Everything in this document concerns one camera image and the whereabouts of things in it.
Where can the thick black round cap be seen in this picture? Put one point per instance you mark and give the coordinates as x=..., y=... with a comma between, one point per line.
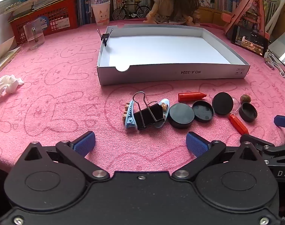
x=181, y=114

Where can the clear glass dome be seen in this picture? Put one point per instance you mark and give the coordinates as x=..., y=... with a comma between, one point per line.
x=236, y=104

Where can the crumpled white tissue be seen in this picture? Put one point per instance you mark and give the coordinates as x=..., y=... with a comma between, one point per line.
x=6, y=85

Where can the brown nut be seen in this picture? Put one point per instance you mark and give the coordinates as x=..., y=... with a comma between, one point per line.
x=245, y=98

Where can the black round disc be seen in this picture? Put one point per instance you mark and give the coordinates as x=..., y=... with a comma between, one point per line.
x=222, y=103

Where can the small black cap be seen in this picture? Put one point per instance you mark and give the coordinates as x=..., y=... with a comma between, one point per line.
x=248, y=112

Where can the curly brown-haired doll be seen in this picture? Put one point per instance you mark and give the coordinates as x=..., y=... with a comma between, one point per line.
x=165, y=4

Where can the small black binder clip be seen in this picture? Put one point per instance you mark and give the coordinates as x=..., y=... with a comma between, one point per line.
x=105, y=37

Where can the clear plastic folder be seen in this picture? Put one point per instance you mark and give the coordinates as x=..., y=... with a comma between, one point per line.
x=283, y=49

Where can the black round lid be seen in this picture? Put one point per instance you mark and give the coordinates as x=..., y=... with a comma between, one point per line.
x=203, y=111

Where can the pink phone stand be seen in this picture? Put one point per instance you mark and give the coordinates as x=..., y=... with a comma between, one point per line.
x=244, y=7

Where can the black miniature bicycle model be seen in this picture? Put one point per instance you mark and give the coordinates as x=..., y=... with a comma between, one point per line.
x=133, y=15

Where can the pink rabbit-print towel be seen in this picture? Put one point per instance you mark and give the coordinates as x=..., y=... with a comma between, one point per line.
x=62, y=86

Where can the blue oval bear hair clip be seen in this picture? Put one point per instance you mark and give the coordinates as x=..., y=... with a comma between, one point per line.
x=166, y=115

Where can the brown cardboard box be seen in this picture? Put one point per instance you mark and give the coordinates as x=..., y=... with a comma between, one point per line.
x=212, y=15

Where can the cardboard sheet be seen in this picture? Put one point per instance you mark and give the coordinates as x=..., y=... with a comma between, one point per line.
x=4, y=56

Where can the blue hair clip with feet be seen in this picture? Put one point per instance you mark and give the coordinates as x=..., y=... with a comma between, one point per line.
x=130, y=119

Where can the large red plastic basket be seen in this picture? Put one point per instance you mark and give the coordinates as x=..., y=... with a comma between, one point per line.
x=58, y=11

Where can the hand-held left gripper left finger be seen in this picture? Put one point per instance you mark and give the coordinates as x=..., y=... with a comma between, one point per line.
x=86, y=141

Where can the white cat-print paper cup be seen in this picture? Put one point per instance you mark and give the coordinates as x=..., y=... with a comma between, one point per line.
x=100, y=14

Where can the clear glass mug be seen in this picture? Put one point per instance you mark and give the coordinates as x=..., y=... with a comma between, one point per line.
x=34, y=35

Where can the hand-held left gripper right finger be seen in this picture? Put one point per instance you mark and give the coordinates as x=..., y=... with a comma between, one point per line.
x=196, y=143

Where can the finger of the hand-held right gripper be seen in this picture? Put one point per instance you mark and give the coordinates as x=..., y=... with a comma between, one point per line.
x=283, y=121
x=258, y=142

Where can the red crayon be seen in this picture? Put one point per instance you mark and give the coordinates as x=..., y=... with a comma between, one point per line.
x=191, y=96
x=238, y=124

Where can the black smartphone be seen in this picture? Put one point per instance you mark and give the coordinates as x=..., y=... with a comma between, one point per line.
x=249, y=39

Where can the large black binder clip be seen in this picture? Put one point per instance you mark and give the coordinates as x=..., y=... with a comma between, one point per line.
x=148, y=118

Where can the white cardboard box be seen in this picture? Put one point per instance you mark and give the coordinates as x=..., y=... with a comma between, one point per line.
x=161, y=49

